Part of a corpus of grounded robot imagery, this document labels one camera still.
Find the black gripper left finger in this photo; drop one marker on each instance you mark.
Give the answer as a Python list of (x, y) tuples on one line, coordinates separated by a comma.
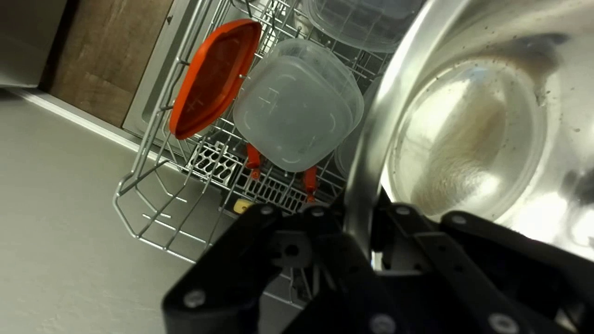
[(223, 290)]

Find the large silver bowl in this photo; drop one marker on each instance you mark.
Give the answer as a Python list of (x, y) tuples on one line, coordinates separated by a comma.
[(486, 107)]

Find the stainless steel refrigerator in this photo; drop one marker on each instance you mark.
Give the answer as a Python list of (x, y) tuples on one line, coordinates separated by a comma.
[(26, 36)]

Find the white dishwasher rack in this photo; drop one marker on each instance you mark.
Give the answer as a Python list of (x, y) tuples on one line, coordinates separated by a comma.
[(182, 194)]

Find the clear container in rack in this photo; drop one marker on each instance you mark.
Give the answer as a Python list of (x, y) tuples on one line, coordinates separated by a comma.
[(297, 105)]

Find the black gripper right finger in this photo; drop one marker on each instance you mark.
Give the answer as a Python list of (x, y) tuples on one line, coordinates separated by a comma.
[(484, 277)]

